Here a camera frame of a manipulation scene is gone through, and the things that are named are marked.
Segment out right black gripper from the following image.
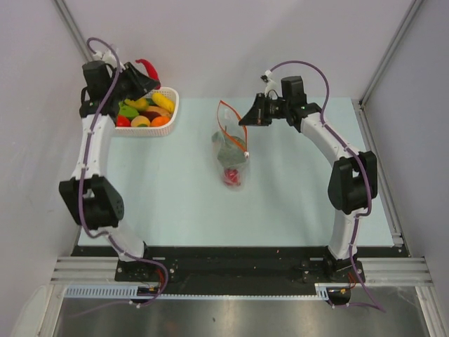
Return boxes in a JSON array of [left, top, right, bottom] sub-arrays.
[[239, 93, 290, 127]]

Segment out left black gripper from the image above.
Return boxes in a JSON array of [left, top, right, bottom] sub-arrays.
[[108, 62, 161, 103]]

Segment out red chili pepper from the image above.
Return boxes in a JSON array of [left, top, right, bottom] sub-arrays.
[[135, 58, 160, 81]]

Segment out clear zip bag orange zipper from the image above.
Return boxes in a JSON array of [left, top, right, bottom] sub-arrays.
[[210, 100, 250, 191]]

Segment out green netted melon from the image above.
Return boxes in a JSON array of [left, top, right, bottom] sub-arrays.
[[217, 145, 246, 169]]

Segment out red apple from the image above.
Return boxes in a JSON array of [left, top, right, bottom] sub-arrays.
[[223, 168, 241, 187]]

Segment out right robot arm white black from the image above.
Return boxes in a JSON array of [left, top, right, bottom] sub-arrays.
[[239, 71, 377, 282]]

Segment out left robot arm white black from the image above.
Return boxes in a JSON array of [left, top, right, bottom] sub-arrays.
[[58, 60, 159, 281]]

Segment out yellow green mango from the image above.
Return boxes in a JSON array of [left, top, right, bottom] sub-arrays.
[[124, 98, 149, 112]]

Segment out yellow corn cob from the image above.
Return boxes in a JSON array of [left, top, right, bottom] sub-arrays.
[[152, 92, 175, 113]]

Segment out green pear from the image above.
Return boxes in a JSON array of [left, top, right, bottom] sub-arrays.
[[119, 105, 139, 119]]

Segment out yellow orange fruit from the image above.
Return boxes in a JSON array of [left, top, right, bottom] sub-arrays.
[[130, 115, 151, 128]]

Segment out red tomato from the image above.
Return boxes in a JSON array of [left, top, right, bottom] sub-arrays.
[[116, 115, 131, 128]]

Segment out orange tangerine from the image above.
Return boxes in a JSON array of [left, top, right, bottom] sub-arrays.
[[151, 116, 170, 128]]

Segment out white plastic basket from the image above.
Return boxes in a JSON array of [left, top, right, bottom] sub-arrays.
[[114, 86, 180, 137]]

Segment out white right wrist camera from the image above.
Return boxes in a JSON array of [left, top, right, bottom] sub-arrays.
[[261, 70, 277, 97]]

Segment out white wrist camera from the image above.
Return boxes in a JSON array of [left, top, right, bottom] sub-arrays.
[[93, 50, 117, 68], [261, 70, 277, 97]]

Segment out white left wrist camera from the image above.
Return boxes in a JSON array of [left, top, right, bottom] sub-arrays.
[[93, 50, 117, 68]]

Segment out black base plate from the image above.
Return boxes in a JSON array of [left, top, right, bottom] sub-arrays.
[[114, 246, 365, 296]]

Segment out white slotted cable duct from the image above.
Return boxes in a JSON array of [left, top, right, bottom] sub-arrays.
[[65, 283, 330, 300]]

